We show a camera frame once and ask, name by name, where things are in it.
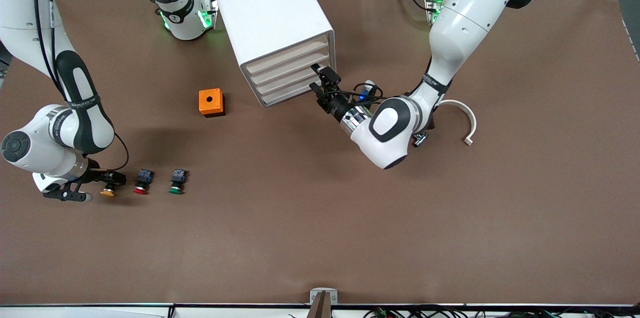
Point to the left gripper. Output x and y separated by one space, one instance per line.
335 104

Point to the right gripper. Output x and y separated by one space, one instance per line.
98 175

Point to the yellow push button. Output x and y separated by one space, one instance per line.
107 192

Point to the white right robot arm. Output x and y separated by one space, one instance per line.
30 8

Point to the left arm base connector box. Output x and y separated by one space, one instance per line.
434 6

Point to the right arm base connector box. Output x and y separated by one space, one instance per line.
207 11

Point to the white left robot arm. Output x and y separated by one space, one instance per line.
465 23

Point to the red push button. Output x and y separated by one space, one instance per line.
143 182

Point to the green push button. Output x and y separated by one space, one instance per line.
177 182

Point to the silver metal fitting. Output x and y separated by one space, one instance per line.
420 139

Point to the orange box with hole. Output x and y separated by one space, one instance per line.
210 101

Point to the black table edge strip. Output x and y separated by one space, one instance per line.
150 304

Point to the grey metal bracket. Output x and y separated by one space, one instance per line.
324 290

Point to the brown post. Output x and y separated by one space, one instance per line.
320 308

